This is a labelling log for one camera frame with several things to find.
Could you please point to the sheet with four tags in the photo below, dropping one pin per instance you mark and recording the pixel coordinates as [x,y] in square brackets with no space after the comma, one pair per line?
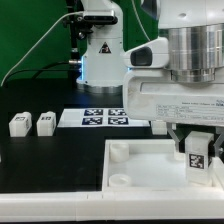
[98,117]

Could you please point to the white square table top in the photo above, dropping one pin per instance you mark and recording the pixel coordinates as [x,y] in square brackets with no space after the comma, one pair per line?
[151,165]

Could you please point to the white front fence bar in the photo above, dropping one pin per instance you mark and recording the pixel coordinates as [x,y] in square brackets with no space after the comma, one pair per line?
[85,206]

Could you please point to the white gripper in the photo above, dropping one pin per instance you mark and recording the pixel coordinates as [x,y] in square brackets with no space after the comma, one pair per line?
[152,95]

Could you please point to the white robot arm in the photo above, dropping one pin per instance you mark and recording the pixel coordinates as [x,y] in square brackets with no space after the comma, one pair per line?
[177,78]

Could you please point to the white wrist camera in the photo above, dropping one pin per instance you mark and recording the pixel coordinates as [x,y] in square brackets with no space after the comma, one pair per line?
[151,55]

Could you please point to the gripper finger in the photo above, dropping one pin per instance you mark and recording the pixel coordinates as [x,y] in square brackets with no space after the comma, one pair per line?
[219,140]

